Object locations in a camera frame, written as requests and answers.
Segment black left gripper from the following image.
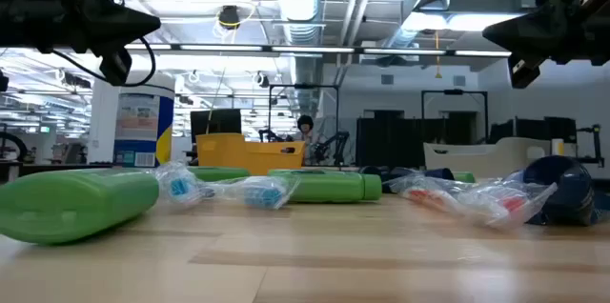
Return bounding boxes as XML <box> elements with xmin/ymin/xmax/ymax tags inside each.
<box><xmin>0</xmin><ymin>0</ymin><xmax>162</xmax><ymax>57</ymax></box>

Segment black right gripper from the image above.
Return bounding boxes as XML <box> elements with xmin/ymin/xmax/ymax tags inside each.
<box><xmin>481</xmin><ymin>0</ymin><xmax>610</xmax><ymax>68</ymax></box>

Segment blue toothbrush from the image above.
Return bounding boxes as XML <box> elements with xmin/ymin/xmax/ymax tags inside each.
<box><xmin>204</xmin><ymin>174</ymin><xmax>300</xmax><ymax>212</ymax></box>
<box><xmin>152</xmin><ymin>160</ymin><xmax>211</xmax><ymax>208</ymax></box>

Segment red toothbrush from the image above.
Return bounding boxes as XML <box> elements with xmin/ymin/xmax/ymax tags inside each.
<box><xmin>457</xmin><ymin>179</ymin><xmax>558</xmax><ymax>232</ymax></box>
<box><xmin>388</xmin><ymin>173</ymin><xmax>478</xmax><ymax>221</ymax></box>

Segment black background monitors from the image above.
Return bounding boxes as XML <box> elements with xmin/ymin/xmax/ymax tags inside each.
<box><xmin>489</xmin><ymin>115</ymin><xmax>579</xmax><ymax>146</ymax></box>

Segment white canister with blue-yellow label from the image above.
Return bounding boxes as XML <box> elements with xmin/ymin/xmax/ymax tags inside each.
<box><xmin>112</xmin><ymin>71</ymin><xmax>176</xmax><ymax>169</ymax></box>

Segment white plastic bin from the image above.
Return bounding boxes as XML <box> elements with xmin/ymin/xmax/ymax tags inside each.
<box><xmin>422</xmin><ymin>136</ymin><xmax>553</xmax><ymax>180</ymax></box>

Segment black computer monitor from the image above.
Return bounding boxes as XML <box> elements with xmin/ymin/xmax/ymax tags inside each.
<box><xmin>189</xmin><ymin>108</ymin><xmax>243</xmax><ymax>146</ymax></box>

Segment black room partition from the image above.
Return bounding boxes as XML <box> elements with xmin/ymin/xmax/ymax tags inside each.
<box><xmin>356</xmin><ymin>116</ymin><xmax>479</xmax><ymax>169</ymax></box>

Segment yellow plastic bin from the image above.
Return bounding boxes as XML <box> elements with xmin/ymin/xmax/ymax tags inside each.
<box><xmin>195</xmin><ymin>132</ymin><xmax>307</xmax><ymax>176</ymax></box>

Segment person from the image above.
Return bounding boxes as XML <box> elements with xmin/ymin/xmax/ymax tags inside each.
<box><xmin>295</xmin><ymin>114</ymin><xmax>318</xmax><ymax>147</ymax></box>

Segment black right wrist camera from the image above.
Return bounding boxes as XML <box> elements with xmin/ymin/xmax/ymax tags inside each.
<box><xmin>507</xmin><ymin>52</ymin><xmax>544</xmax><ymax>90</ymax></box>

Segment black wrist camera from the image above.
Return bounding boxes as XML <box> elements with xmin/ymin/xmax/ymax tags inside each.
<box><xmin>97</xmin><ymin>45</ymin><xmax>133</xmax><ymax>88</ymax></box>
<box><xmin>507</xmin><ymin>52</ymin><xmax>544</xmax><ymax>90</ymax></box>

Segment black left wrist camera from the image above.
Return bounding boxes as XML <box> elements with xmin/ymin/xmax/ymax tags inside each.
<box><xmin>97</xmin><ymin>45</ymin><xmax>133</xmax><ymax>88</ymax></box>

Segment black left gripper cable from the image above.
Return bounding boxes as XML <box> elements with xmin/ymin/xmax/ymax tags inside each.
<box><xmin>51</xmin><ymin>0</ymin><xmax>157</xmax><ymax>89</ymax></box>

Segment black background station frame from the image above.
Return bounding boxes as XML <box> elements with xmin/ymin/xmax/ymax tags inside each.
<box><xmin>420</xmin><ymin>88</ymin><xmax>490</xmax><ymax>145</ymax></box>
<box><xmin>267</xmin><ymin>83</ymin><xmax>341</xmax><ymax>145</ymax></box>

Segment black overhead camera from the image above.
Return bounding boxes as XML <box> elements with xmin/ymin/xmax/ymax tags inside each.
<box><xmin>217</xmin><ymin>5</ymin><xmax>242</xmax><ymax>30</ymax></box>

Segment black frame bar with lights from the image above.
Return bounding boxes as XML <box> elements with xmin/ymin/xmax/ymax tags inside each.
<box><xmin>122</xmin><ymin>43</ymin><xmax>514</xmax><ymax>59</ymax></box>

